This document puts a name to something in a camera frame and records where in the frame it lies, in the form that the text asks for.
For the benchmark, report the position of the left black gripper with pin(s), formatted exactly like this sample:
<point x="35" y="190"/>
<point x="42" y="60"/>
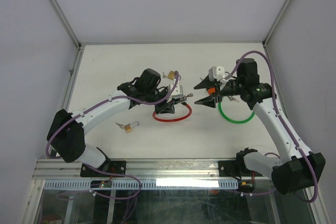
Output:
<point x="165" y="108"/>

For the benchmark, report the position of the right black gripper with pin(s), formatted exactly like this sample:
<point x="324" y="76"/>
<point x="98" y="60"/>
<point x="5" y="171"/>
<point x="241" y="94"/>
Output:
<point x="210" y="100"/>

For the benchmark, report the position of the orange black padlock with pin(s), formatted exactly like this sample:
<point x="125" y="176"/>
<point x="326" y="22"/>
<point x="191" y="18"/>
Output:
<point x="211" y="90"/>

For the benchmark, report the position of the red cable lock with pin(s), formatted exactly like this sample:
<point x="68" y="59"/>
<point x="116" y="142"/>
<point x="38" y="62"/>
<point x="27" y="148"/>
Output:
<point x="182" y="101"/>

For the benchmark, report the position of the green lock keys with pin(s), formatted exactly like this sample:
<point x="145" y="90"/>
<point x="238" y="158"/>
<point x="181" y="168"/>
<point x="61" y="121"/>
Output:
<point x="233" y="99"/>

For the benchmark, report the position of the green cable lock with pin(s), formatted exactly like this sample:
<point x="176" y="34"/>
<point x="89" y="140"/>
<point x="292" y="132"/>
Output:
<point x="220" y="109"/>

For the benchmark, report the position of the large brass padlock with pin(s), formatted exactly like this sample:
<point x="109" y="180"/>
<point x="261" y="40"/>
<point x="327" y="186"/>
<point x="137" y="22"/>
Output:
<point x="171" y="75"/>

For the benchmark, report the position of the small brass padlock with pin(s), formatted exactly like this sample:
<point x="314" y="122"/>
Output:
<point x="129" y="127"/>

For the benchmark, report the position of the small padlock keys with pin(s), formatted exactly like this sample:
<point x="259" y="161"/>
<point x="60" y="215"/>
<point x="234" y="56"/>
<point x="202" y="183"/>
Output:
<point x="120" y="125"/>

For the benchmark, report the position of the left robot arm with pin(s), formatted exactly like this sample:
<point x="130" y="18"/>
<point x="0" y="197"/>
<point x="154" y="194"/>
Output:
<point x="68" y="129"/>

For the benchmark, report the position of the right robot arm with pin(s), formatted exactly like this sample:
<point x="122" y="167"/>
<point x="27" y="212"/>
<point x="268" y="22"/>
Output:
<point x="297" y="167"/>

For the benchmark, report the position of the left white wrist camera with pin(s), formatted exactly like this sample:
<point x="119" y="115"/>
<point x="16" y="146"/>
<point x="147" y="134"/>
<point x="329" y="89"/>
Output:
<point x="175" y="92"/>

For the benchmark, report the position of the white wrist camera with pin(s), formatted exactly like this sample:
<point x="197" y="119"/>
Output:
<point x="175" y="92"/>
<point x="217" y="74"/>

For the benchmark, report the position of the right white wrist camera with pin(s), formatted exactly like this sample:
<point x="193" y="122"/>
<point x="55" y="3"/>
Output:
<point x="217" y="74"/>

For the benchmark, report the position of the left black mount plate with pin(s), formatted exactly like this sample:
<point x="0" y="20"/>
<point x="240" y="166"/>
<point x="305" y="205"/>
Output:
<point x="110" y="166"/>

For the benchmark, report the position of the black mount plate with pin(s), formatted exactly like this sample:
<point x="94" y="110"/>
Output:
<point x="227" y="168"/>
<point x="110" y="166"/>

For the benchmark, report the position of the right black mount plate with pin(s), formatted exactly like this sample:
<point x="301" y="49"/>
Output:
<point x="227" y="168"/>

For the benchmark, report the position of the right aluminium frame post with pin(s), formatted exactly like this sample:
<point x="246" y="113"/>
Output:
<point x="282" y="11"/>

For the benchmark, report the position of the aluminium frame post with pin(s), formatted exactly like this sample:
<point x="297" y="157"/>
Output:
<point x="64" y="22"/>
<point x="282" y="11"/>

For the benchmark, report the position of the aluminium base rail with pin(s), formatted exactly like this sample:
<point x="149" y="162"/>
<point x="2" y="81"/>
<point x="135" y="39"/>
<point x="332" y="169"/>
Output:
<point x="141" y="168"/>

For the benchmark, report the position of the slotted cable duct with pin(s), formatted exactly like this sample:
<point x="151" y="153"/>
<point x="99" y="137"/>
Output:
<point x="144" y="184"/>

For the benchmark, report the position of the left aluminium frame post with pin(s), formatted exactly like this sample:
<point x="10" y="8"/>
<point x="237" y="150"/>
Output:
<point x="64" y="22"/>

